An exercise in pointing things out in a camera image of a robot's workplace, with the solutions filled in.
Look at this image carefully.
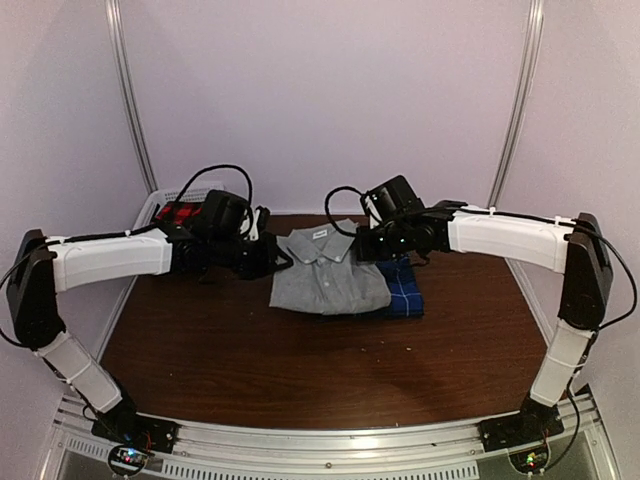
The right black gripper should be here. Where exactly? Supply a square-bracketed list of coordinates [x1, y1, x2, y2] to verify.
[356, 221, 412, 262]

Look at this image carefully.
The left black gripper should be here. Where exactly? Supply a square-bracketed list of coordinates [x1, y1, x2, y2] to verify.
[210, 233, 292, 283]

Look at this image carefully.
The grey long sleeve shirt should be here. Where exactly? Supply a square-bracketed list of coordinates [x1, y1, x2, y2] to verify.
[269, 219, 391, 316]

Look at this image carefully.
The blue plaid shirt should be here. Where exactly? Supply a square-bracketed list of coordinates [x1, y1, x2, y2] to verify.
[319, 252, 427, 321]

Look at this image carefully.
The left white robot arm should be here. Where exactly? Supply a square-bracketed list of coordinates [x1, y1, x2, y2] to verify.
[1, 189, 293, 444]

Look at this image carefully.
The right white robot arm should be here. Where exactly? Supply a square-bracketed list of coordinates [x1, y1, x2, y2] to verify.
[354, 175, 613, 442]

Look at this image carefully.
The white plastic basket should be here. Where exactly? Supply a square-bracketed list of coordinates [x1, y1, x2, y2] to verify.
[131, 181, 227, 230]

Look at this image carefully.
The red black plaid shirt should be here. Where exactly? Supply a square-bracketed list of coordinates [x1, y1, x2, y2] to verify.
[152, 201, 203, 224]

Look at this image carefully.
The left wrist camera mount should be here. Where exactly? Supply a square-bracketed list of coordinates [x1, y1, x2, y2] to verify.
[240, 206, 271, 241]

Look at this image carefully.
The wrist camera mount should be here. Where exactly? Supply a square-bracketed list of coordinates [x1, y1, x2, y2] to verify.
[240, 206, 271, 241]
[360, 193, 382, 229]

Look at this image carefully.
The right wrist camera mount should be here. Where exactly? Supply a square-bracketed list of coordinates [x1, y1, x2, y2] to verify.
[360, 193, 382, 229]

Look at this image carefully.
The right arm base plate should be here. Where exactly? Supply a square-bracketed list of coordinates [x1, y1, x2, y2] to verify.
[478, 413, 564, 452]

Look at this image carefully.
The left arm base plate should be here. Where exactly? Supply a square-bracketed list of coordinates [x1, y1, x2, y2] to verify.
[91, 415, 179, 454]

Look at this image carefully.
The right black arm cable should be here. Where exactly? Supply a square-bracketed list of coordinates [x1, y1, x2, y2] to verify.
[323, 185, 637, 471]

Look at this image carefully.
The right aluminium corner post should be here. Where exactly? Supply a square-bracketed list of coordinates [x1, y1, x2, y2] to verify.
[483, 0, 546, 223]

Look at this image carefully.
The aluminium corner post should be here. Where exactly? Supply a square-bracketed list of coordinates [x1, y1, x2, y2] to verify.
[104, 0, 158, 194]
[483, 0, 546, 223]

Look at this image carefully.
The aluminium front rail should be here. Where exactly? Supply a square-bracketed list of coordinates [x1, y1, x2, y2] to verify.
[34, 393, 622, 479]

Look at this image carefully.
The left aluminium corner post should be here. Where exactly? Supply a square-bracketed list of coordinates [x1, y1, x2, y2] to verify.
[104, 0, 158, 194]

